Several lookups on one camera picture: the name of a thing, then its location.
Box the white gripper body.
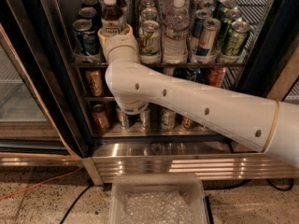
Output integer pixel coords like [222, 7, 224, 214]
[103, 35, 139, 63]

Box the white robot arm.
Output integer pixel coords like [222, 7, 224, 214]
[103, 34, 299, 167]

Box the middle shelf tan can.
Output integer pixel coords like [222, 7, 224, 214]
[85, 70, 104, 96]

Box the shelf tan can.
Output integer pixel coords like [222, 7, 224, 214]
[180, 117, 195, 130]
[85, 70, 104, 96]

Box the front clear water bottle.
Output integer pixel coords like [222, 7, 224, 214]
[163, 0, 190, 64]

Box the bottom shelf silver can left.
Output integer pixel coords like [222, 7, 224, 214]
[116, 107, 130, 130]

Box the shelf silver can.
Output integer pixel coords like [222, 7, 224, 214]
[116, 107, 130, 130]
[139, 108, 150, 131]

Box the bottom shelf silver can middle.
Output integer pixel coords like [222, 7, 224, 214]
[139, 108, 150, 131]

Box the bottom shelf orange can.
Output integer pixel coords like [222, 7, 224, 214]
[93, 105, 110, 131]

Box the bottom shelf white green can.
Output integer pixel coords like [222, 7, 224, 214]
[160, 107, 176, 131]

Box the middle shelf blue can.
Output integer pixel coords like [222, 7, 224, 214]
[182, 68, 201, 82]

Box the stainless steel fridge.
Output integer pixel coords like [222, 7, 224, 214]
[0, 0, 299, 185]

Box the bottom shelf tan can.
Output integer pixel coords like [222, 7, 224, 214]
[180, 117, 195, 130]

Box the middle shelf red can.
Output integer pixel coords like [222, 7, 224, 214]
[207, 67, 226, 88]

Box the left glass fridge door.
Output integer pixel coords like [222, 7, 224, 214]
[0, 24, 82, 167]

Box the front blue pepsi can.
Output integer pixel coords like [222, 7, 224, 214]
[73, 19, 99, 56]

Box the blue pepsi can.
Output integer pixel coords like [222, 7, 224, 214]
[81, 0, 102, 13]
[78, 7, 101, 30]
[73, 19, 99, 56]

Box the front green white soda can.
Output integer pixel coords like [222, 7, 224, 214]
[138, 21, 160, 63]

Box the green white soda can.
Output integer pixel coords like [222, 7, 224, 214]
[139, 7, 158, 23]
[138, 21, 160, 63]

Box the middle blue pepsi can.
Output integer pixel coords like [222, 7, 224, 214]
[78, 7, 101, 30]

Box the rear blue pepsi can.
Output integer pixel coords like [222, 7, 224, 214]
[81, 0, 102, 13]

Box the silver blue energy can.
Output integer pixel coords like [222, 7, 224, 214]
[196, 18, 221, 56]
[191, 9, 212, 45]

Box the front silver blue energy can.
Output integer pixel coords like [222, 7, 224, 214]
[196, 18, 221, 56]

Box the clear plastic bin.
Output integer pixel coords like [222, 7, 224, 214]
[108, 174, 211, 224]

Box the orange cable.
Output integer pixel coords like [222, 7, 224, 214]
[0, 25, 84, 202]

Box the black cable left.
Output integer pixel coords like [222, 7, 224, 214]
[59, 180, 94, 224]

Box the black cable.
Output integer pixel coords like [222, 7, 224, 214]
[59, 180, 94, 224]
[203, 177, 295, 192]

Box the black cable right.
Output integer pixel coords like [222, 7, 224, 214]
[203, 177, 295, 192]

